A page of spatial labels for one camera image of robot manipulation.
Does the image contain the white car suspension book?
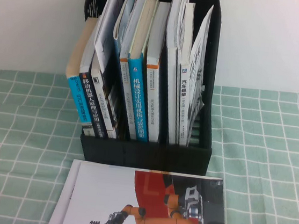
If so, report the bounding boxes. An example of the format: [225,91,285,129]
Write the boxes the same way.
[167,1,216,148]

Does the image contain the white spine orange band book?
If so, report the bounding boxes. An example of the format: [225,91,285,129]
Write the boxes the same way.
[110,0,152,140]
[137,0,176,143]

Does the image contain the cyan spine white lettering book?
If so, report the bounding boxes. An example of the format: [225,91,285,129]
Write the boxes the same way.
[118,0,165,143]

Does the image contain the large white spine book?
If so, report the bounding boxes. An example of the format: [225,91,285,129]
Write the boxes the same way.
[153,0,190,145]

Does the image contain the black plastic book holder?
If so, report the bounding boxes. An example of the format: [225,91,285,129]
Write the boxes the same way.
[65,0,230,178]

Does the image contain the white spine black cover book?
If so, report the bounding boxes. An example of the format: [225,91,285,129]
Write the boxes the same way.
[83,53,127,139]

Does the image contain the black spine white lettering book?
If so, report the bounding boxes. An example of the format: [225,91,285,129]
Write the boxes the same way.
[71,26,120,140]

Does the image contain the cyan spine book tan pages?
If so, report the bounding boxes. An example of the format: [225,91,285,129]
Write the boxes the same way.
[60,15,101,124]

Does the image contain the light blue thin book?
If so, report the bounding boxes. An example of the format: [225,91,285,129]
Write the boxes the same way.
[110,0,138,62]

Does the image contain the thin white booklet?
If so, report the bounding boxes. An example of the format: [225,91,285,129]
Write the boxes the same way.
[90,0,125,75]

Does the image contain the green checkered tablecloth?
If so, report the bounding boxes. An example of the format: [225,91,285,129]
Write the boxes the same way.
[0,58,299,224]

